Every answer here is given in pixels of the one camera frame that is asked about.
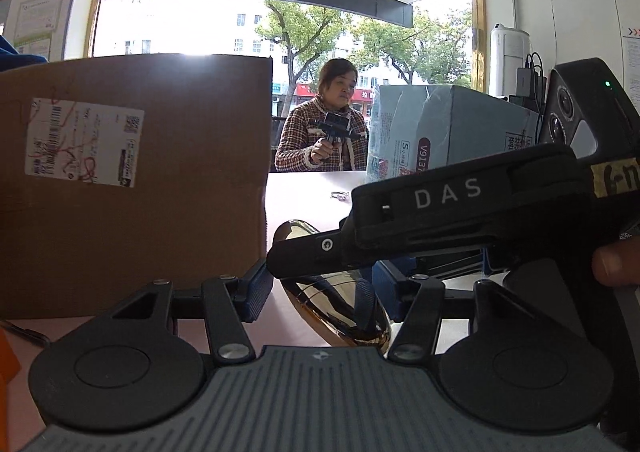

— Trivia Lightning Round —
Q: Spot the green street tree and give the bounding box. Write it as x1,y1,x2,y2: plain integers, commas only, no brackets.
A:
255,0,473,118

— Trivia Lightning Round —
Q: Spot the glossy bronze glasses case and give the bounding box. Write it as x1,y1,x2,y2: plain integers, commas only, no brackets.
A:
272,219,394,349

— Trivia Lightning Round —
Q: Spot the pink desktop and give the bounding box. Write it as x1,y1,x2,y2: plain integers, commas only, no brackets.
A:
0,170,506,349

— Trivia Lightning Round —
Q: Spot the orange object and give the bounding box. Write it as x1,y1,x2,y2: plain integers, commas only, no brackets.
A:
0,329,22,385

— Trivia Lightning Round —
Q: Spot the light blue printed carton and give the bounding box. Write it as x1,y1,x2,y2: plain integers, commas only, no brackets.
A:
365,84,542,185

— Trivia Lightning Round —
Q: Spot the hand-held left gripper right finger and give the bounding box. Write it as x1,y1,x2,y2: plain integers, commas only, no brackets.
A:
372,259,522,366

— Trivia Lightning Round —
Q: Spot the black charger with cables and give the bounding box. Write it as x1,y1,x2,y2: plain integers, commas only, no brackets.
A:
509,52,551,143

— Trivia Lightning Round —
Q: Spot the framed wall notice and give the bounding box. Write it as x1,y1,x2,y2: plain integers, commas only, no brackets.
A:
12,0,66,62

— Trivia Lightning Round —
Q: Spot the black pen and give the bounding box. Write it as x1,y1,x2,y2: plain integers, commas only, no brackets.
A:
0,319,51,346

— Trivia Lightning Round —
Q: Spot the brown cardboard box with label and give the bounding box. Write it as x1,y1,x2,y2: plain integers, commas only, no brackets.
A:
0,54,274,320

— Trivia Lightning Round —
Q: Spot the blue cloth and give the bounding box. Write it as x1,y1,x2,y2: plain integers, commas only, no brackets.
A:
0,34,48,74

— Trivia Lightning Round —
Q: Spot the person's right hand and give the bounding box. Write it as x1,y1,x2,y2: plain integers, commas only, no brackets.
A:
591,241,640,289

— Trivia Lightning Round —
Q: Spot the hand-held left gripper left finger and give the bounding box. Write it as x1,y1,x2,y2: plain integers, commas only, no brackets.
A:
111,258,275,366

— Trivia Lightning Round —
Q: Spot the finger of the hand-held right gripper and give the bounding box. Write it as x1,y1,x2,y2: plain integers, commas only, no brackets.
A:
266,226,362,280

